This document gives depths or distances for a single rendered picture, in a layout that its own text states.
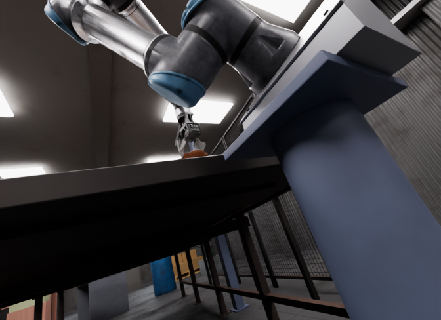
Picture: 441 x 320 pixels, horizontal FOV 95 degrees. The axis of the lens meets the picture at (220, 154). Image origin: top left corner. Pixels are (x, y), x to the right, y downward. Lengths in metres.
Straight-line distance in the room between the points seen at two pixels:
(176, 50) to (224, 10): 0.13
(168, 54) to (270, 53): 0.21
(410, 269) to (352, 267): 0.06
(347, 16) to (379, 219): 0.26
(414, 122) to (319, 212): 3.07
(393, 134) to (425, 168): 0.52
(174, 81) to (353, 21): 0.30
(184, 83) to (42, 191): 0.34
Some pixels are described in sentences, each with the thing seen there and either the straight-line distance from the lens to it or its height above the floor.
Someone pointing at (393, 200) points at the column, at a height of 0.68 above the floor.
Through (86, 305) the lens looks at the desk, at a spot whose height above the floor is 0.30.
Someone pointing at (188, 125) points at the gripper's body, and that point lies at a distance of 0.91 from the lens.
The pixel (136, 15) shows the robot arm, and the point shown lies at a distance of 0.85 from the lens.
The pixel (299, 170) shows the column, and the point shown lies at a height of 0.76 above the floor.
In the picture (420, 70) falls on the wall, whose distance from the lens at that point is 3.46.
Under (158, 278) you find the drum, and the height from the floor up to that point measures 0.36.
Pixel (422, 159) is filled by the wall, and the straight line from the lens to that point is 3.38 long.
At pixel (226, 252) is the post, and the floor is 0.56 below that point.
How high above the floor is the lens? 0.70
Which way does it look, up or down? 22 degrees up
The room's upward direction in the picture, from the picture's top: 18 degrees counter-clockwise
